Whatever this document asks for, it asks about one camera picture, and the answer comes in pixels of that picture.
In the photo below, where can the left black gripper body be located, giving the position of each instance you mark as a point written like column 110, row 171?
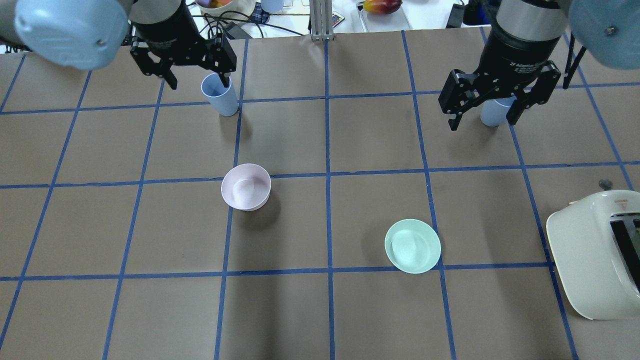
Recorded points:
column 169, row 34

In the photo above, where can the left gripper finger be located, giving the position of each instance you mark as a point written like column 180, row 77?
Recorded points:
column 170, row 79
column 225, row 78

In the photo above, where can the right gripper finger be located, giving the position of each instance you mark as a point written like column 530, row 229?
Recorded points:
column 518, row 106
column 454, row 120

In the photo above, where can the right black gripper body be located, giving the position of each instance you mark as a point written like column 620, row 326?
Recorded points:
column 515, row 52

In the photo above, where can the blue cup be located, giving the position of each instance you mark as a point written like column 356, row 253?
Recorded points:
column 494, row 111
column 223, row 98

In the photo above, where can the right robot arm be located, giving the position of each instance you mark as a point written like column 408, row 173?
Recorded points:
column 608, row 29

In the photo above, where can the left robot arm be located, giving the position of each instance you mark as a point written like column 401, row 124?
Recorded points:
column 87, row 34

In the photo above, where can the pink bowl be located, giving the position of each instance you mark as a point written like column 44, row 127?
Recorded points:
column 246, row 187

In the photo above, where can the mint green bowl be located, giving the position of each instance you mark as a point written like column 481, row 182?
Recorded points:
column 413, row 246

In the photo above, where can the mango fruit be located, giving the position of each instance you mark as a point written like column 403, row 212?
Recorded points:
column 382, row 7

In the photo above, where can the white toaster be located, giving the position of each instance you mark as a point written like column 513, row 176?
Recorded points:
column 595, row 245

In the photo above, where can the aluminium frame post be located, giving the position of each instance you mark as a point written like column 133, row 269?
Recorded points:
column 321, row 20

